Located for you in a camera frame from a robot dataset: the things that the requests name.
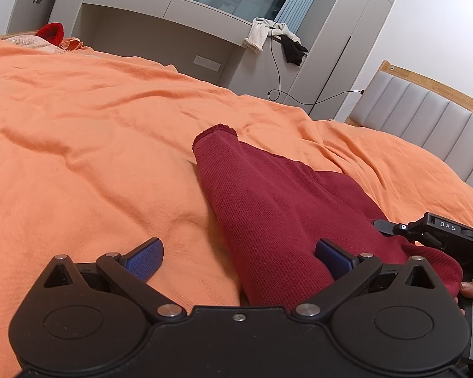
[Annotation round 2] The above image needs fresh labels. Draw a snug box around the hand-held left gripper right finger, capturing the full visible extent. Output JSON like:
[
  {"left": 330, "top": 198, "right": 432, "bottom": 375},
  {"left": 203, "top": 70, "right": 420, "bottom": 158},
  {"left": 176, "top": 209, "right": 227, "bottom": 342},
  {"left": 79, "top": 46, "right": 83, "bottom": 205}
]
[{"left": 292, "top": 238, "right": 438, "bottom": 321}]

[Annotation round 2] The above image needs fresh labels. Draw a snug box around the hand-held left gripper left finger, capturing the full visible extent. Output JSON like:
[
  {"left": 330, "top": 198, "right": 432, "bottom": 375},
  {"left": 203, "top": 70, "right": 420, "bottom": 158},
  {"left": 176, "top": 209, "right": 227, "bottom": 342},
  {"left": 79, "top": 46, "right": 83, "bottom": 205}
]
[{"left": 35, "top": 237, "right": 188, "bottom": 321}]

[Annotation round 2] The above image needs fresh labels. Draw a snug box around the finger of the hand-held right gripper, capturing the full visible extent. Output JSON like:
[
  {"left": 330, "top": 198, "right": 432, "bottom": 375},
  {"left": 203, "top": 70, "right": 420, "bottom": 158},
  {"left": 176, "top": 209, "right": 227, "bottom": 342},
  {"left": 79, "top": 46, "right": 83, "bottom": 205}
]
[{"left": 372, "top": 218, "right": 397, "bottom": 239}]

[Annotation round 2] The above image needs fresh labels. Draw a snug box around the dark red sweater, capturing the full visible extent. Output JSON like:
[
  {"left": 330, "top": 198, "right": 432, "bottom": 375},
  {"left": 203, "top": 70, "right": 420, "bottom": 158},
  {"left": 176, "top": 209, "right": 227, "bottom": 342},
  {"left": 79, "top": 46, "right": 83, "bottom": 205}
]
[{"left": 192, "top": 123, "right": 464, "bottom": 312}]

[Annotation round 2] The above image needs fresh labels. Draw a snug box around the grey padded wooden headboard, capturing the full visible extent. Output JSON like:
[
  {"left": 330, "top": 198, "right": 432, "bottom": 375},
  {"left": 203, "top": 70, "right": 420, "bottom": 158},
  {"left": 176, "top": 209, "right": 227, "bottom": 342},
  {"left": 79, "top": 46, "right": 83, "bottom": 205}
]
[{"left": 345, "top": 60, "right": 473, "bottom": 207}]

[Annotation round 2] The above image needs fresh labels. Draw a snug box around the orange bed blanket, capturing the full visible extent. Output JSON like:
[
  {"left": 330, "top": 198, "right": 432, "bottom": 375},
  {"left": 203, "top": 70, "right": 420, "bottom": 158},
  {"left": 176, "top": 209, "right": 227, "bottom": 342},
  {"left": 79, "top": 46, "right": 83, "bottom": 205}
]
[{"left": 0, "top": 36, "right": 473, "bottom": 378}]

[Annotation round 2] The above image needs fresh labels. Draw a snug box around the black garment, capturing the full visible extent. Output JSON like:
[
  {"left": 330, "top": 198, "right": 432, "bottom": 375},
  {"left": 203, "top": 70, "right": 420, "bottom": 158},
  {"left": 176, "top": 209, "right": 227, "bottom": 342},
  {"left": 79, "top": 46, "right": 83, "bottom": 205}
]
[{"left": 280, "top": 35, "right": 310, "bottom": 67}]

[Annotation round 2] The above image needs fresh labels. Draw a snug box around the tall grey closed wardrobe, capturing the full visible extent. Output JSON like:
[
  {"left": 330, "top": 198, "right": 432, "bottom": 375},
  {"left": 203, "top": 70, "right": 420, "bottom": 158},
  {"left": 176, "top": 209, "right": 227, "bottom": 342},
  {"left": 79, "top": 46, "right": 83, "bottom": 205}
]
[{"left": 288, "top": 0, "right": 406, "bottom": 121}]

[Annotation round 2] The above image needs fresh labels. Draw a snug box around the small orange garment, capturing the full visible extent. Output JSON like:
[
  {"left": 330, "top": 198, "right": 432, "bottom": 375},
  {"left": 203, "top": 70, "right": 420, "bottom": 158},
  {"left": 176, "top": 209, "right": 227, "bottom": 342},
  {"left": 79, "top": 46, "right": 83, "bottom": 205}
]
[{"left": 59, "top": 37, "right": 93, "bottom": 52}]

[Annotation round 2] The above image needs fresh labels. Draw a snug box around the white garment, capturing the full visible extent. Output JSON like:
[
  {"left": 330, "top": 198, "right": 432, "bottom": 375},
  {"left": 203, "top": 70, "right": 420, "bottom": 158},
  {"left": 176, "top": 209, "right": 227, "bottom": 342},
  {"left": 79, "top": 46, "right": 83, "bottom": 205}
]
[{"left": 242, "top": 18, "right": 302, "bottom": 54}]

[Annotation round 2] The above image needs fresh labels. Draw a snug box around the red knit hat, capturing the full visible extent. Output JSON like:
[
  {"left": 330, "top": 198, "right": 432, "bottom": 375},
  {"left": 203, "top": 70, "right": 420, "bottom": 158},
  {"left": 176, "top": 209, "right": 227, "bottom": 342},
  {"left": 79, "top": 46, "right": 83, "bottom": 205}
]
[{"left": 36, "top": 23, "right": 65, "bottom": 45}]

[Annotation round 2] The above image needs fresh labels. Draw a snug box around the beige patterned cloth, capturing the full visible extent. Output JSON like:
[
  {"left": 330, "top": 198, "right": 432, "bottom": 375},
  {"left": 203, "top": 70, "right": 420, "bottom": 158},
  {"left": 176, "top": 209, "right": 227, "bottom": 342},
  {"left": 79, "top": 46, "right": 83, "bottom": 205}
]
[{"left": 4, "top": 35, "right": 60, "bottom": 54}]

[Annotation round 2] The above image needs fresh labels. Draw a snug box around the grey window sill cabinet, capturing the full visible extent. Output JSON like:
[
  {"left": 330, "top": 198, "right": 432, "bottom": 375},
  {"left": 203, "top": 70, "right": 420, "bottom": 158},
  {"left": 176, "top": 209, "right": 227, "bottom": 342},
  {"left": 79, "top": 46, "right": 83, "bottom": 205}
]
[{"left": 51, "top": 0, "right": 312, "bottom": 99}]

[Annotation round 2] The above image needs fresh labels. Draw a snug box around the grey wardrobe with open door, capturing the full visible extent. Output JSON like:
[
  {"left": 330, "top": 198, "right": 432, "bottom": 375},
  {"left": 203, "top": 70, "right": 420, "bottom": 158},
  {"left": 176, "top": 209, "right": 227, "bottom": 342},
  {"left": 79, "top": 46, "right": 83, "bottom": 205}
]
[{"left": 6, "top": 0, "right": 64, "bottom": 36}]

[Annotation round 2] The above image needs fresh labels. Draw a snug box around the black cable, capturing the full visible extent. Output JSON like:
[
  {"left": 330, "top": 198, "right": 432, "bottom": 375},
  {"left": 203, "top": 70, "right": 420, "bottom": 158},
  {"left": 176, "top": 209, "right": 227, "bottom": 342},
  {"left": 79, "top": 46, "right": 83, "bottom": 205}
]
[{"left": 267, "top": 21, "right": 365, "bottom": 105}]

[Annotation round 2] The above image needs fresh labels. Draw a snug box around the white wall socket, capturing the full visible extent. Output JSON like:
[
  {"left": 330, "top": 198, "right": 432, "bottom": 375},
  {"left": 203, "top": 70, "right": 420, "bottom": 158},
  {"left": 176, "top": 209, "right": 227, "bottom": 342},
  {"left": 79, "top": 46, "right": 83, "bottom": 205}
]
[{"left": 194, "top": 55, "right": 222, "bottom": 72}]

